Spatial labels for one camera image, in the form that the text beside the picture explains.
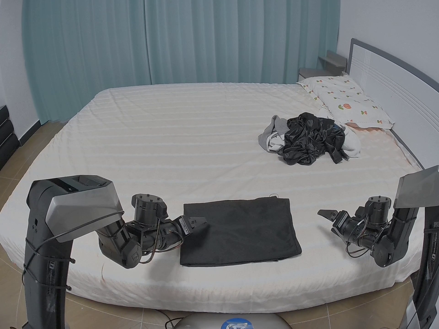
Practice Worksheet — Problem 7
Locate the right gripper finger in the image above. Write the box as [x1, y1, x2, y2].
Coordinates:
[317, 209, 341, 223]

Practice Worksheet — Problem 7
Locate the bed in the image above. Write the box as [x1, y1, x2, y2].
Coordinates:
[0, 38, 439, 316]

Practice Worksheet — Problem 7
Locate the pile of clothes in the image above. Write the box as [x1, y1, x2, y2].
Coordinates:
[258, 112, 361, 166]

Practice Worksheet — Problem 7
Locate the black chest of drawers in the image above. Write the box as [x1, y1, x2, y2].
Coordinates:
[0, 105, 19, 171]

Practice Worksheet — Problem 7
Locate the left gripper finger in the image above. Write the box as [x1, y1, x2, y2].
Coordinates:
[190, 215, 209, 232]

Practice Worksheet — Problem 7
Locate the blue-green curtain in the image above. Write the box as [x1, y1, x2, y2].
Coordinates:
[144, 0, 341, 85]
[22, 0, 151, 122]

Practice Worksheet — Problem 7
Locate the grey bedside table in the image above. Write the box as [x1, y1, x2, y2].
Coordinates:
[298, 50, 348, 83]

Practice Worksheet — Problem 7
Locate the black long-sleeved top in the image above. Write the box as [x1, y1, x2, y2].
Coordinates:
[179, 197, 302, 267]

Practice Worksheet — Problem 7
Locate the white printed pillow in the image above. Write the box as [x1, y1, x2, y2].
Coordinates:
[297, 72, 395, 129]

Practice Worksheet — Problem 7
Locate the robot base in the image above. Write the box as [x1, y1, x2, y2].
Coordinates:
[168, 313, 292, 329]

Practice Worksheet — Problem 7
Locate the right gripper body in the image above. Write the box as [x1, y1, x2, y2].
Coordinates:
[331, 211, 364, 242]

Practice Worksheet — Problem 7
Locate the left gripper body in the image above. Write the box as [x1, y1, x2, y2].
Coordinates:
[158, 214, 194, 252]

